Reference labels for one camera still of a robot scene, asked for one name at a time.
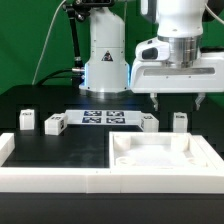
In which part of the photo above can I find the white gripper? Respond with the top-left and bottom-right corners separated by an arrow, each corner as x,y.
130,55 -> 224,111

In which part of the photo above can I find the white square tabletop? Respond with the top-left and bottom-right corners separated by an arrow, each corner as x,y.
109,132 -> 214,169

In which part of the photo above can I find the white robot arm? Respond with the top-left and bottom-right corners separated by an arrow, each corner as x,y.
81,0 -> 224,104

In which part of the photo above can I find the white U-shaped fence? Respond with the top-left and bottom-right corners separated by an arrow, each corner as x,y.
0,133 -> 224,194

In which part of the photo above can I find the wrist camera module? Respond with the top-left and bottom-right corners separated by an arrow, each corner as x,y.
135,38 -> 170,61

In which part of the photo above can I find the white marker base plate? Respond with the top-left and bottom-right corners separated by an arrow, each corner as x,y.
65,110 -> 141,125

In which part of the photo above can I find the black camera stand pole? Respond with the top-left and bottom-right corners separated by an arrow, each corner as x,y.
63,0 -> 115,68

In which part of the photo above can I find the black cable bundle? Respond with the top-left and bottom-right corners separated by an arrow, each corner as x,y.
35,67 -> 88,87

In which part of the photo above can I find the grey cable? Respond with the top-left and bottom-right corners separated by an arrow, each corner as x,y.
31,0 -> 68,86

